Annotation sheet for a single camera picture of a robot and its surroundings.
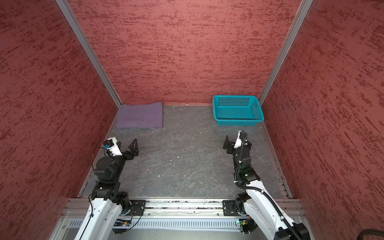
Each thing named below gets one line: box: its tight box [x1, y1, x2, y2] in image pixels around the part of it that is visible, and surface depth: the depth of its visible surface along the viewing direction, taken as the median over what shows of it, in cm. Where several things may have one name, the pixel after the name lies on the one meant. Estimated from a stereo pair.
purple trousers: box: [115, 101, 163, 129], surface depth 115 cm
